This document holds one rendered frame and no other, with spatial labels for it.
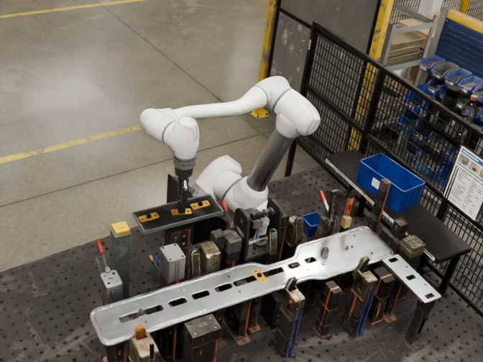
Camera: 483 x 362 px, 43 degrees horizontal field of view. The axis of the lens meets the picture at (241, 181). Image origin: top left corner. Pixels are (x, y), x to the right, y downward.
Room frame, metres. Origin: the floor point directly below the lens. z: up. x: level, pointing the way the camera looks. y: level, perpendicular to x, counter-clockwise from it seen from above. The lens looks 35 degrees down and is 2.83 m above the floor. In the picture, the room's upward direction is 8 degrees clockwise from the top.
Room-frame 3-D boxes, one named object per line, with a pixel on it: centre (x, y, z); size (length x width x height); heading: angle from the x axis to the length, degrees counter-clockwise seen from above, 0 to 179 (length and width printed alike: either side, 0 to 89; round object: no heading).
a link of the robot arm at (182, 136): (2.08, 0.25, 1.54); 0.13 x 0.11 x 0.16; 56
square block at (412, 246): (2.21, -0.82, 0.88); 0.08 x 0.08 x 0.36; 33
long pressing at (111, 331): (1.90, -0.11, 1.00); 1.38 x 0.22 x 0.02; 123
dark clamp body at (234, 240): (2.06, 0.01, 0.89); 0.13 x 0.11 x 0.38; 33
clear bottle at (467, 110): (2.61, -1.00, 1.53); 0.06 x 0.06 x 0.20
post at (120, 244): (1.93, 0.47, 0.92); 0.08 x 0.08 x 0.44; 33
